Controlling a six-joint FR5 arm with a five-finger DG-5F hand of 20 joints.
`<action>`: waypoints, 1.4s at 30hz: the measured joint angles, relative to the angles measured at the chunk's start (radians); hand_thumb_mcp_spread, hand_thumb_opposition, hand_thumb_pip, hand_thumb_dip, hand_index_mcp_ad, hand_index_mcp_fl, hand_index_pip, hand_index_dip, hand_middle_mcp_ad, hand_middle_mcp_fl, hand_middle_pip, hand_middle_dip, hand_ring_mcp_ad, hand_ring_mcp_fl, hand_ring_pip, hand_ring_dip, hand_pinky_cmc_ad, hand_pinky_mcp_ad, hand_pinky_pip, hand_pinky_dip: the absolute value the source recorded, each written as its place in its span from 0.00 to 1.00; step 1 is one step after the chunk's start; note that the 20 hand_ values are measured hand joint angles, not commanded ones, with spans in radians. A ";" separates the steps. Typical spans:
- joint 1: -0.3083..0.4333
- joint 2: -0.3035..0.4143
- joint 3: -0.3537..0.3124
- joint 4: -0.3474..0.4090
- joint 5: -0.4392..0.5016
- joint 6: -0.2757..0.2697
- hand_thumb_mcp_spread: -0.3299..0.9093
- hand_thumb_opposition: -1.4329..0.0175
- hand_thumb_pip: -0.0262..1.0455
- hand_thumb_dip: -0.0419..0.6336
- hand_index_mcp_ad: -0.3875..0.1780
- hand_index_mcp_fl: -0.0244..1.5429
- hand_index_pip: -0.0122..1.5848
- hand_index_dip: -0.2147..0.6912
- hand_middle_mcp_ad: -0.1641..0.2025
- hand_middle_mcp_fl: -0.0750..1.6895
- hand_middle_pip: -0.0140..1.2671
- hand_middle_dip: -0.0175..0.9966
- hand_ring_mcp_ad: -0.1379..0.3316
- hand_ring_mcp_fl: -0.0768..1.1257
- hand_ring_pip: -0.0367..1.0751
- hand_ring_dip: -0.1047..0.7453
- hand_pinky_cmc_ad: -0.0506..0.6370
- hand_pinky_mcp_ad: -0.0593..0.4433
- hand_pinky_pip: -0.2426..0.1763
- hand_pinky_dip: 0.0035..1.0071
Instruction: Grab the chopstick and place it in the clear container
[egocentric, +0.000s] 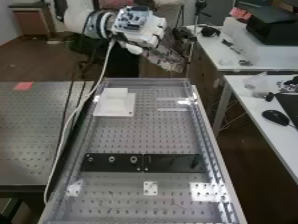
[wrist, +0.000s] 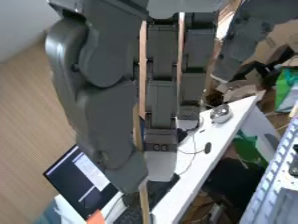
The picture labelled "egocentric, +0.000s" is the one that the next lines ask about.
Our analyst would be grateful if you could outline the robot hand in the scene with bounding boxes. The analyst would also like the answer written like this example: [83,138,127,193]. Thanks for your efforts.
[110,4,188,74]

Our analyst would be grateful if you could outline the black tripod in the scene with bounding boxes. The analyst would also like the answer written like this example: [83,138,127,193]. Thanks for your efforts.
[189,0,213,41]

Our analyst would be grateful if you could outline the small white box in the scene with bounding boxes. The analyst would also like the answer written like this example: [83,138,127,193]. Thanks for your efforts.
[92,87,137,118]

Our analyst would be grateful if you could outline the wooden cabinet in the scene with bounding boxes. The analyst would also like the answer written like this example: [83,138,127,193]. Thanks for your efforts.
[8,2,58,38]

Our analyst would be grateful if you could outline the white desk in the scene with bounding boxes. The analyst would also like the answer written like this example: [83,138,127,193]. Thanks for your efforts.
[185,23,298,75]
[212,74,298,185]

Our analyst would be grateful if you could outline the black printer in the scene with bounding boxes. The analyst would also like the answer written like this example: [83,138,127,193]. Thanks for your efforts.
[245,4,298,46]

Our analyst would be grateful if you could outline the clear box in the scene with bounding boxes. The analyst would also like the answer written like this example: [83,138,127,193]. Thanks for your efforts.
[38,77,249,224]

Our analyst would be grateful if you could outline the red tape patch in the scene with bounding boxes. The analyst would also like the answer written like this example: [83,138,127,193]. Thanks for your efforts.
[12,81,35,91]

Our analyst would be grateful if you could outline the black computer mouse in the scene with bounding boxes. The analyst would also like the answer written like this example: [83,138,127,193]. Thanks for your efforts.
[261,109,292,127]

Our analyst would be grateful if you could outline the black plate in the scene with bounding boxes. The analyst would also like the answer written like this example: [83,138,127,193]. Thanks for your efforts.
[80,152,208,174]

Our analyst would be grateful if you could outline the white cable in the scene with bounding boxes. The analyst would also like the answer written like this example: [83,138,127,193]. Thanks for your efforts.
[43,38,117,205]

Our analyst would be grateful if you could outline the black cable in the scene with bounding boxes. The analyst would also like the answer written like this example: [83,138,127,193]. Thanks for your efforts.
[55,19,91,158]

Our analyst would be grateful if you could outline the small square metal bracket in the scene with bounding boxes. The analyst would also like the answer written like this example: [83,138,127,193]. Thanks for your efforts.
[143,180,160,197]
[66,181,86,198]

